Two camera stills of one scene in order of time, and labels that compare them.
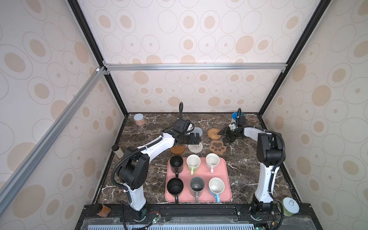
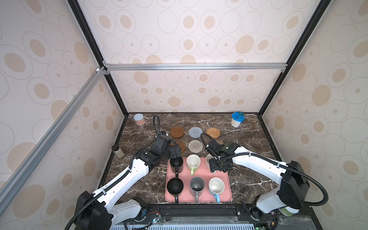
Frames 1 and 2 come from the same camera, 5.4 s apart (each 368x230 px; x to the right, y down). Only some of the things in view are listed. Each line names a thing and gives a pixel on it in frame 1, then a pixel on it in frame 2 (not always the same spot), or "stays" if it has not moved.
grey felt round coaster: (197, 130) stays
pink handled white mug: (212, 160) stays
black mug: (176, 165) stays
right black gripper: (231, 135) to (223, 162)
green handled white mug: (193, 162) stays
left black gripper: (192, 140) to (174, 152)
